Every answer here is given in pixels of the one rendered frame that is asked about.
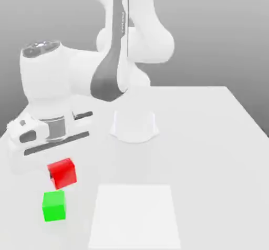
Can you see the small green cube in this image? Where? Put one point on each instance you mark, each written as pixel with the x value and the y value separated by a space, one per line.
pixel 54 207

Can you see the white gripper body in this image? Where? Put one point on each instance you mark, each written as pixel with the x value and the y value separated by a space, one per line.
pixel 56 147

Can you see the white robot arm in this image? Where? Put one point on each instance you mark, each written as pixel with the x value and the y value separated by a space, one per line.
pixel 52 75

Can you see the small red cube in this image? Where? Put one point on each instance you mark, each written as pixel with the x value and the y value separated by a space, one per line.
pixel 64 173

